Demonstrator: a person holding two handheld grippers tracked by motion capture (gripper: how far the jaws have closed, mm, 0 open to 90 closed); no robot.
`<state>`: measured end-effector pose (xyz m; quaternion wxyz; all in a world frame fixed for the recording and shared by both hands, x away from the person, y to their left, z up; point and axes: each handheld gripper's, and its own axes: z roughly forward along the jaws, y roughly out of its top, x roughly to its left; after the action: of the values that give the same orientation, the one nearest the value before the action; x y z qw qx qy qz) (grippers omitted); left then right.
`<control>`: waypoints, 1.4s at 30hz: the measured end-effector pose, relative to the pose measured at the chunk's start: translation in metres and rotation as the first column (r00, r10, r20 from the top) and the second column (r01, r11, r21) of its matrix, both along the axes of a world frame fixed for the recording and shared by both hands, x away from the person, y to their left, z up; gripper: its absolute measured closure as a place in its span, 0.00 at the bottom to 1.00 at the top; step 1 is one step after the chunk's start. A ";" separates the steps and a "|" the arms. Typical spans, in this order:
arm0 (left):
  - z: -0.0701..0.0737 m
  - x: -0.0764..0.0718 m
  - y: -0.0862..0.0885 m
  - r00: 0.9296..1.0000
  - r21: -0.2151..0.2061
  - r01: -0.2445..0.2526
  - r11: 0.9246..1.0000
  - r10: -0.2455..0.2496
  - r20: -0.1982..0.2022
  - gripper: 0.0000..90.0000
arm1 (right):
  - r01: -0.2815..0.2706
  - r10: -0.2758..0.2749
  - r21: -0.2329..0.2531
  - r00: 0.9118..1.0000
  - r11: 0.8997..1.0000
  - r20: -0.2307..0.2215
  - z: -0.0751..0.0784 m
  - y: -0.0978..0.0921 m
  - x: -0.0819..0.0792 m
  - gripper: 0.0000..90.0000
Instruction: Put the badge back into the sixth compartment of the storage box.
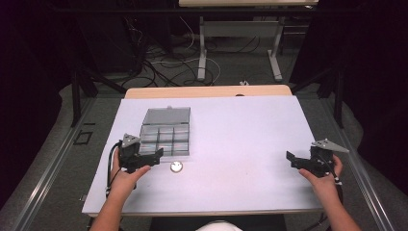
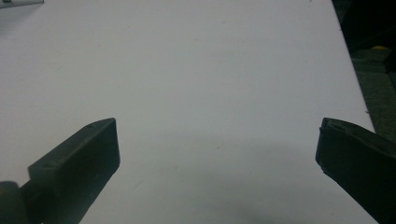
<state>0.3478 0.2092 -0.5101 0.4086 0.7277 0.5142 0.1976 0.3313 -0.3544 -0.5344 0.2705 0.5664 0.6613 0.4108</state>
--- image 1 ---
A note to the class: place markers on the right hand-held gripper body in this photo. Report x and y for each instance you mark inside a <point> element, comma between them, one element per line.
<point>322,157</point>

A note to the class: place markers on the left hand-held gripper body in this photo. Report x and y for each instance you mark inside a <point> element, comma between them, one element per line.
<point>128,153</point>

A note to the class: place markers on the person's right hand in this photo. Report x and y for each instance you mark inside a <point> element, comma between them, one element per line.
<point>324,185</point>

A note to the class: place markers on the person's left hand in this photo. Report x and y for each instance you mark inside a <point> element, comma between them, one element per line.
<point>123,183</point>

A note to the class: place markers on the small round silver disc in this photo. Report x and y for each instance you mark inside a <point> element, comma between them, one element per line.
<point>176,166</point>

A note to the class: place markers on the clear plastic compartment box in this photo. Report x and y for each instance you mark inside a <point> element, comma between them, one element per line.
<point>166,131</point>

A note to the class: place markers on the white table mat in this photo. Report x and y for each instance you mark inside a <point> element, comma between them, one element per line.
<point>240,144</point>

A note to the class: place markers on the black metal stand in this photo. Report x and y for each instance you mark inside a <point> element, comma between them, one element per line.
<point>78,96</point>
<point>338,96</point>

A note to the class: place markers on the wooden table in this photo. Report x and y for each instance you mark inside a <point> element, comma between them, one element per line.
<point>205,91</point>

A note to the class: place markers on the small white plug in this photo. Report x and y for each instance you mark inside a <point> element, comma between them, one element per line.
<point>244,83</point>

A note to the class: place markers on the person's white garment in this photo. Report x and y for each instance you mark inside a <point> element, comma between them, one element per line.
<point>218,226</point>

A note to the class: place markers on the white metal-legged desk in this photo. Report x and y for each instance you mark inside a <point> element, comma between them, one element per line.
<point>240,29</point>

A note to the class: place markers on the aluminium floor rail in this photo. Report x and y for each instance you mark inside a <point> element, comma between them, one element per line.
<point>41,189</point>
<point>365,189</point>

